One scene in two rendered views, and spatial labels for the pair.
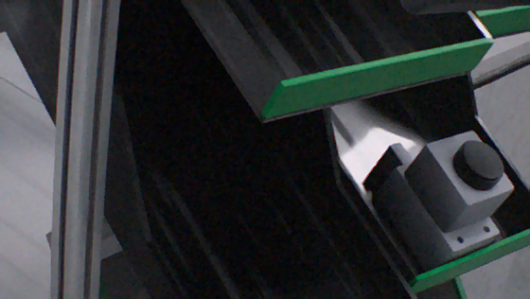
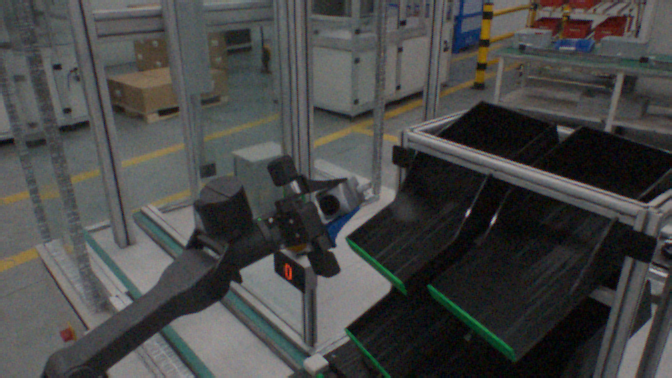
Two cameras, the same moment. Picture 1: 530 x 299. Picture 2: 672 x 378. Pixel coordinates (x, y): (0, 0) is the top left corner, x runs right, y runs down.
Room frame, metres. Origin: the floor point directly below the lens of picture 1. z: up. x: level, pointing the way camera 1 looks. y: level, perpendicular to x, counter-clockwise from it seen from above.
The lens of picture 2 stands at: (0.52, -0.64, 1.90)
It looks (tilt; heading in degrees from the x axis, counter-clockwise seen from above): 26 degrees down; 102
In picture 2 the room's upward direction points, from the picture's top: straight up
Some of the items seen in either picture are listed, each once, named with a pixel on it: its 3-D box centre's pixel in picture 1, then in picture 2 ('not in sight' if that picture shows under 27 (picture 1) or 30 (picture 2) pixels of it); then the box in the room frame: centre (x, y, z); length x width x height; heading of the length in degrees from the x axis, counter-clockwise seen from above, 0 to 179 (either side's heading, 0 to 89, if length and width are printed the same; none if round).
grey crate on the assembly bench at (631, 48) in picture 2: not in sight; (623, 47); (2.24, 5.44, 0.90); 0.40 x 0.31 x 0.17; 152
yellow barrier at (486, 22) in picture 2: not in sight; (529, 32); (1.72, 8.62, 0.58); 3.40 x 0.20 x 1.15; 62
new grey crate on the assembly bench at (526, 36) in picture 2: not in sight; (532, 39); (1.40, 5.83, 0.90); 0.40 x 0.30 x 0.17; 64
